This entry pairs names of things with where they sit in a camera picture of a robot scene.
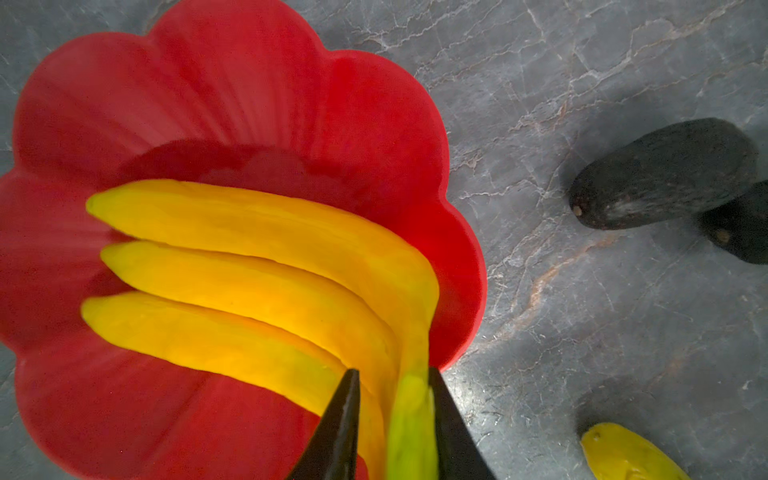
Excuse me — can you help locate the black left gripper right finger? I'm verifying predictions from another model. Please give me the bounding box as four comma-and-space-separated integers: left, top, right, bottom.
429, 367, 496, 480

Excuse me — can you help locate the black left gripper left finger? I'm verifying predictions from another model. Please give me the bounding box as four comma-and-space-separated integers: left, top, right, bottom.
287, 369, 361, 480

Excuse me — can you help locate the yellow fake banana bunch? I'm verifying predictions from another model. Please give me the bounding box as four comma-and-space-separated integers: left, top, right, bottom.
81, 179, 440, 479

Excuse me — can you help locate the dark fake avocado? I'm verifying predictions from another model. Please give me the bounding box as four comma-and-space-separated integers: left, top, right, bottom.
701, 180, 767, 264
568, 118, 759, 230

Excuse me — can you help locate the red flower-shaped fruit bowl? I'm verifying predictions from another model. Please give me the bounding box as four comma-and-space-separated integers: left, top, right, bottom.
1, 1, 487, 479

